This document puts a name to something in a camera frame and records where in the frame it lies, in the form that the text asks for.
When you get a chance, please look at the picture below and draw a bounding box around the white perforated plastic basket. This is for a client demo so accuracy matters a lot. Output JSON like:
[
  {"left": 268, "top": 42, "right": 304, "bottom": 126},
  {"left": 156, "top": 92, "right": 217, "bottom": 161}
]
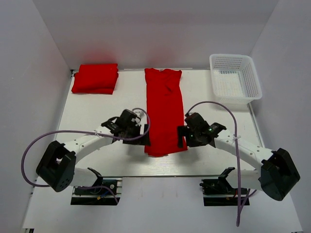
[{"left": 209, "top": 54, "right": 262, "bottom": 105}]

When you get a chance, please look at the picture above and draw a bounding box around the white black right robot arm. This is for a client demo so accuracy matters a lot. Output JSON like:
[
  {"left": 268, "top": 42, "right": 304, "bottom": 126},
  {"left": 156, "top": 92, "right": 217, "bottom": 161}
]
[{"left": 177, "top": 123, "right": 300, "bottom": 201}]

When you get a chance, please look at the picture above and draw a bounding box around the folded red t shirt stack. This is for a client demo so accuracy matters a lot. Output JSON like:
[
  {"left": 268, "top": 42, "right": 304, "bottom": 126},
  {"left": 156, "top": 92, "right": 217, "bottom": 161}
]
[{"left": 71, "top": 64, "right": 119, "bottom": 95}]

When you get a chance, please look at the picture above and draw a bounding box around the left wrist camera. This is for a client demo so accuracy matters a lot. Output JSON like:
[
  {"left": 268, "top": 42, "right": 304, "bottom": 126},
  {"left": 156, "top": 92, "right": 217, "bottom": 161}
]
[{"left": 118, "top": 109, "right": 141, "bottom": 128}]

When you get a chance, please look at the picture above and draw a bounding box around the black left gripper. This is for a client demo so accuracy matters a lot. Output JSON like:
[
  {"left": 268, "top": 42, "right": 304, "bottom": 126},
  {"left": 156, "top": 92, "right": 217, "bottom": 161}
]
[{"left": 123, "top": 122, "right": 151, "bottom": 146}]

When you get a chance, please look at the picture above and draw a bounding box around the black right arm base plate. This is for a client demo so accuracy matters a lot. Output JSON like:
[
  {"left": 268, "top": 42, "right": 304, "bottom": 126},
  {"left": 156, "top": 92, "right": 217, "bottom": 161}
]
[{"left": 200, "top": 179, "right": 238, "bottom": 207}]

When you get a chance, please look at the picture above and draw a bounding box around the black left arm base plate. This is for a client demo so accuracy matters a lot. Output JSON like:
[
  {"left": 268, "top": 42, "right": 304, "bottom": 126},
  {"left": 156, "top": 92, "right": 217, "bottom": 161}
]
[{"left": 70, "top": 178, "right": 122, "bottom": 206}]

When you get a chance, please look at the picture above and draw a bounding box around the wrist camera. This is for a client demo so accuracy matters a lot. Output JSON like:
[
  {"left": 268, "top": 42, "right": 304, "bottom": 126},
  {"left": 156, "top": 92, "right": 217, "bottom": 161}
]
[
  {"left": 185, "top": 113, "right": 209, "bottom": 129},
  {"left": 118, "top": 109, "right": 141, "bottom": 128}
]

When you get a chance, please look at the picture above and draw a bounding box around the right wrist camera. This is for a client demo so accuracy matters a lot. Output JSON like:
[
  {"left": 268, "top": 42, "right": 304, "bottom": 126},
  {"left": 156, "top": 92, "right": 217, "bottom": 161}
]
[{"left": 185, "top": 113, "right": 209, "bottom": 129}]

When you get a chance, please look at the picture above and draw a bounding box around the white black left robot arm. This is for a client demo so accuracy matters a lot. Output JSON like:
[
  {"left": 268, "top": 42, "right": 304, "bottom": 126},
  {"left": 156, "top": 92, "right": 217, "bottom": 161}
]
[{"left": 36, "top": 117, "right": 150, "bottom": 194}]

